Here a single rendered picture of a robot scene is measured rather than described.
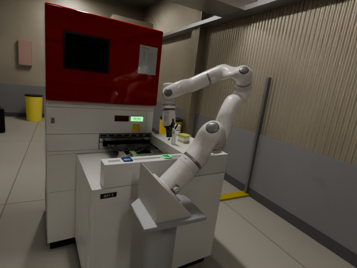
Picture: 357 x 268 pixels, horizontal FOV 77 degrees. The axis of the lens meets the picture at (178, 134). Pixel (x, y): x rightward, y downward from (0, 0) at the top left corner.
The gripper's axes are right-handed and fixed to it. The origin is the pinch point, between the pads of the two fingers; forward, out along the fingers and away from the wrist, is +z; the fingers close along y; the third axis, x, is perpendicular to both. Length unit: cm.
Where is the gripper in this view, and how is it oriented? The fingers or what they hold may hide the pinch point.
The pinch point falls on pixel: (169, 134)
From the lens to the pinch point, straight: 141.9
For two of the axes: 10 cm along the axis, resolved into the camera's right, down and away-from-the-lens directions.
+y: 5.2, 0.4, -8.5
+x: 8.5, -0.2, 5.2
